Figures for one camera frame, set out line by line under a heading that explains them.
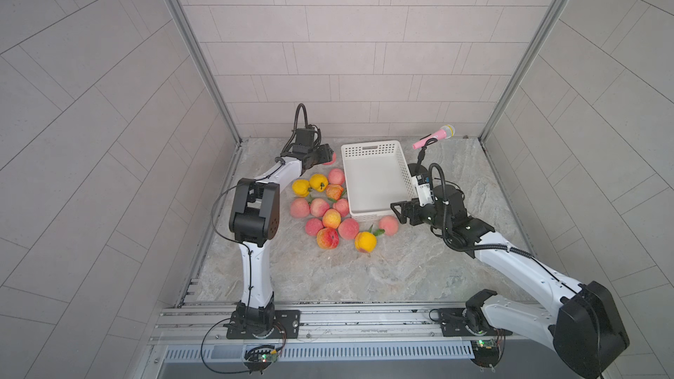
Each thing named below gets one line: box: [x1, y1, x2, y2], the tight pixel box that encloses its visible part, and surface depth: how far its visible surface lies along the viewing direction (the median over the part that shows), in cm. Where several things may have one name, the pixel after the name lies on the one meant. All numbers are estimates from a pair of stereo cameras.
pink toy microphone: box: [412, 124, 456, 151], surface depth 92 cm
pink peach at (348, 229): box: [337, 217, 360, 241], surface depth 86 cm
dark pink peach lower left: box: [305, 217, 324, 236], surface depth 87 cm
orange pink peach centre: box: [322, 207, 342, 229], surface depth 88 cm
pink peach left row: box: [289, 197, 310, 219], surface depth 91 cm
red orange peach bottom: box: [315, 227, 340, 251], surface depth 84 cm
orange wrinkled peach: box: [325, 184, 345, 201], surface depth 96 cm
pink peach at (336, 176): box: [327, 168, 345, 186], surface depth 98 cm
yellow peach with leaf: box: [354, 224, 386, 253], surface depth 84 cm
